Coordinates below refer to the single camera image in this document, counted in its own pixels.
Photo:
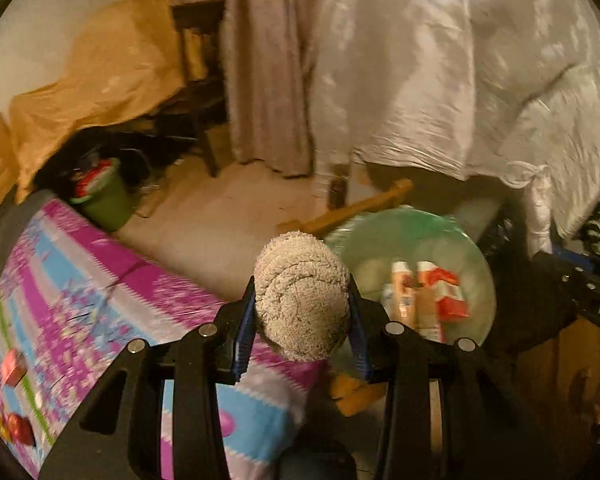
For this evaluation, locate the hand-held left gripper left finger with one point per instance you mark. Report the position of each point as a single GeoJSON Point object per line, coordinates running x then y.
{"type": "Point", "coordinates": [244, 340]}

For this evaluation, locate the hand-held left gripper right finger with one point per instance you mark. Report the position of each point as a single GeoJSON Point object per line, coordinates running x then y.
{"type": "Point", "coordinates": [360, 345]}

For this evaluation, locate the beige knit ball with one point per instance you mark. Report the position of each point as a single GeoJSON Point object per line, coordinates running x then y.
{"type": "Point", "coordinates": [302, 295]}

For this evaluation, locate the green bag trash bin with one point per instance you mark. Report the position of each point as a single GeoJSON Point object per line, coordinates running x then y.
{"type": "Point", "coordinates": [420, 245]}

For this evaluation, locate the floral striped bedspread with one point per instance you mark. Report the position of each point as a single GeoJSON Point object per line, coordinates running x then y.
{"type": "Point", "coordinates": [105, 310]}

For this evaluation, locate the green plastic bucket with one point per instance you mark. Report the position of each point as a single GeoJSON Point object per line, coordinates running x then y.
{"type": "Point", "coordinates": [105, 200]}

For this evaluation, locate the white jar cap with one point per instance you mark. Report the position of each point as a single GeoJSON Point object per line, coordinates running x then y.
{"type": "Point", "coordinates": [39, 400]}

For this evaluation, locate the long red box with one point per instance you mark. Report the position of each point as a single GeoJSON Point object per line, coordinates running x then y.
{"type": "Point", "coordinates": [12, 367]}

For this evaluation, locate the red apple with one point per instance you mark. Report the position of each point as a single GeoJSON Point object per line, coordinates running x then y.
{"type": "Point", "coordinates": [17, 430]}

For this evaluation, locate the white satin cover cloth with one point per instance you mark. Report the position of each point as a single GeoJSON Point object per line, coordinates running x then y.
{"type": "Point", "coordinates": [455, 70]}

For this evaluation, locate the grey bed sheet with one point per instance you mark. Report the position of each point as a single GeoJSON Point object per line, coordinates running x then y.
{"type": "Point", "coordinates": [10, 230]}

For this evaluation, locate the dark wooden chair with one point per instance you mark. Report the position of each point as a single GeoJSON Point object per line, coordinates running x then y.
{"type": "Point", "coordinates": [200, 70]}

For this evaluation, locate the beige patterned curtain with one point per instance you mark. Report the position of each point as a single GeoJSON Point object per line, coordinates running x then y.
{"type": "Point", "coordinates": [260, 60]}

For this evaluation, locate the yellow cover cloth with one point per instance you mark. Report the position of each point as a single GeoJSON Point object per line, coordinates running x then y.
{"type": "Point", "coordinates": [95, 75]}

